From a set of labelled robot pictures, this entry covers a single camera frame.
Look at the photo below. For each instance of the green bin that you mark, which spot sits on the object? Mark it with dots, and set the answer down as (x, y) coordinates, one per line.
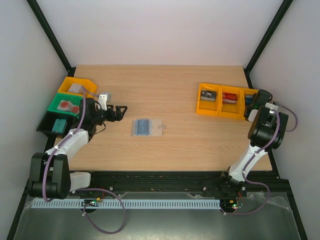
(75, 100)

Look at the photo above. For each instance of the yellow bin with blue cards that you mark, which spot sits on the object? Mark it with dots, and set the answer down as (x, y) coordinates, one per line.
(243, 92)

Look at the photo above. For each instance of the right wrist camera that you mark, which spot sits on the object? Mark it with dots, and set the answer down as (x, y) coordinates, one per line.
(272, 107)

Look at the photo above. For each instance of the black frame post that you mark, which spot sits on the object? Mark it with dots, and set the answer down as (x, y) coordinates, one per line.
(42, 20)
(276, 20)

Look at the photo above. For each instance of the white card holder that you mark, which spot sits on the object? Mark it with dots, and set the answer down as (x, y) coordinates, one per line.
(156, 128)

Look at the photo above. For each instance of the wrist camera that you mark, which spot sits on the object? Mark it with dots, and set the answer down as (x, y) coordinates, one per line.
(272, 107)
(103, 99)

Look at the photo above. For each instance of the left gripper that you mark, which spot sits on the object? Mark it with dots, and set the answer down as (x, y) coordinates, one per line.
(118, 116)

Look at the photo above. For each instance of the teal holder in black bin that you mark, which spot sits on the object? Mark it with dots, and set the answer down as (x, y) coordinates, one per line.
(59, 126)

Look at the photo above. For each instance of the blue card stack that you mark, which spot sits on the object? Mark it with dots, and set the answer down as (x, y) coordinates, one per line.
(248, 99)

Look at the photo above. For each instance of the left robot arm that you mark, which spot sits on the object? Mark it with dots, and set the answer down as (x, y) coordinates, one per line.
(50, 176)

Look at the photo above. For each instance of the black card stack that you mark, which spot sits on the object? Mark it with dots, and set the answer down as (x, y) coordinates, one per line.
(208, 95)

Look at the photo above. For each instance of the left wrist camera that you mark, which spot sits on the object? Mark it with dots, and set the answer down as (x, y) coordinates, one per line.
(103, 99)

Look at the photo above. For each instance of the red card stack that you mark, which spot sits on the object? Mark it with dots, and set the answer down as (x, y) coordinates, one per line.
(229, 98)

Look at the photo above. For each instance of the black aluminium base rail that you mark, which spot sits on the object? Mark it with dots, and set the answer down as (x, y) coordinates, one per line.
(206, 183)

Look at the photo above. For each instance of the yellow bin far left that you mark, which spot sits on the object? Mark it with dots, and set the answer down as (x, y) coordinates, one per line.
(90, 86)

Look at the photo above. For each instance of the white slotted cable duct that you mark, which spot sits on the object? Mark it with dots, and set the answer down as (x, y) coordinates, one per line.
(130, 204)

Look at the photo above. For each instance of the grey holder in yellow bin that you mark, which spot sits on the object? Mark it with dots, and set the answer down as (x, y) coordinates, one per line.
(75, 88)

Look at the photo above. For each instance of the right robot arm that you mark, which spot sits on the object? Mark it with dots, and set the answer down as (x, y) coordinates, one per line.
(266, 133)

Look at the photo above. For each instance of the holder with red card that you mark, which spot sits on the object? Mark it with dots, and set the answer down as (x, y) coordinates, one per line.
(64, 105)

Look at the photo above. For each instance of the left black frame post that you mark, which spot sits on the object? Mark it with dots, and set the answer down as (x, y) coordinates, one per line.
(42, 20)

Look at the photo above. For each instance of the yellow bin with red cards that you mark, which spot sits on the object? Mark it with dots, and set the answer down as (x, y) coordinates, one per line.
(229, 110)

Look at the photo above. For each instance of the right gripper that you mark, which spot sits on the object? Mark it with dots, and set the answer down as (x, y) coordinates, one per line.
(256, 99)

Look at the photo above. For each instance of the right black frame post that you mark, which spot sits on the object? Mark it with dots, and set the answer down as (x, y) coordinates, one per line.
(276, 20)

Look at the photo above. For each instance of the yellow bin with black cards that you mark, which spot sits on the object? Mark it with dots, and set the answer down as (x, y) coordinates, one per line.
(207, 107)

